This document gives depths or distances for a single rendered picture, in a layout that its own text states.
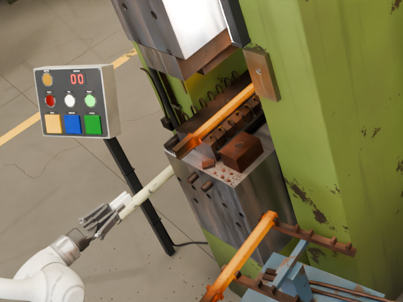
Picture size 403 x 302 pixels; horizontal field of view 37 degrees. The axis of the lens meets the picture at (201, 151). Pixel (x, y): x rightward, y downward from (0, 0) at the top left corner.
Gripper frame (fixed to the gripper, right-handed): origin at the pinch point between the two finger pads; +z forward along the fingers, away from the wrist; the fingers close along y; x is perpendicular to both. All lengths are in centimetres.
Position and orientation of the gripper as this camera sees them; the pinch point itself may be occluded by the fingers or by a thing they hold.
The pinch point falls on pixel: (121, 202)
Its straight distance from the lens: 197.5
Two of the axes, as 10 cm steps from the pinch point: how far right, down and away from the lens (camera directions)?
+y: 6.5, 3.3, -6.8
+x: -3.0, -7.1, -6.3
